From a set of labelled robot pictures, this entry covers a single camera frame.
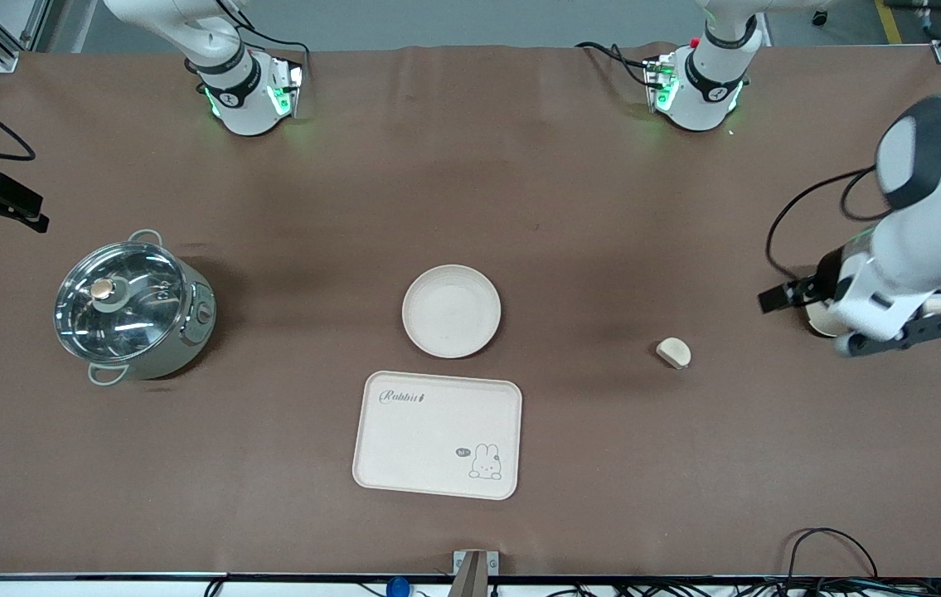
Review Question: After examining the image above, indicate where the black looped cable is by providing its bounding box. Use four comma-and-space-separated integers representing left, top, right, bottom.
785, 527, 881, 583

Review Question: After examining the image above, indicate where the cream rabbit print tray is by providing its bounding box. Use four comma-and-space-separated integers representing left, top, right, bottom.
352, 370, 523, 501

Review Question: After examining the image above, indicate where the steel cooking pot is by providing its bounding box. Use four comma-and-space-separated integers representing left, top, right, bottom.
54, 230, 218, 386

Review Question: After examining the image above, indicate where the grey metal bracket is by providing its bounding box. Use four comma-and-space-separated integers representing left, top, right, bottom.
451, 549, 501, 597

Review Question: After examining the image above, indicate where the small white bun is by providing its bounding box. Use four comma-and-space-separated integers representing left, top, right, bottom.
656, 337, 692, 369

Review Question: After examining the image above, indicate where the round cream plate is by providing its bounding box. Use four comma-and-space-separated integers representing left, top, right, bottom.
401, 265, 502, 360

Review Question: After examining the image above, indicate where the glass pot lid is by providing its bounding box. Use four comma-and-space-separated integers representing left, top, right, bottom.
54, 240, 189, 364

